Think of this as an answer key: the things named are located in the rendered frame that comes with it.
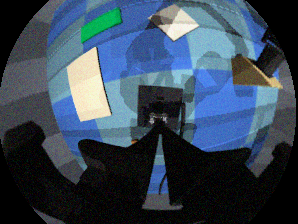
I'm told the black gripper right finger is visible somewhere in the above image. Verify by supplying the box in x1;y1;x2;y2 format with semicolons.
161;125;253;206

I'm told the green rectangular block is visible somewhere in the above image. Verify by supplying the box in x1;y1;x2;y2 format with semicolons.
80;7;122;44

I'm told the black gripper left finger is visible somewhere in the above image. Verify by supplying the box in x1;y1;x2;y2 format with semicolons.
77;125;160;205

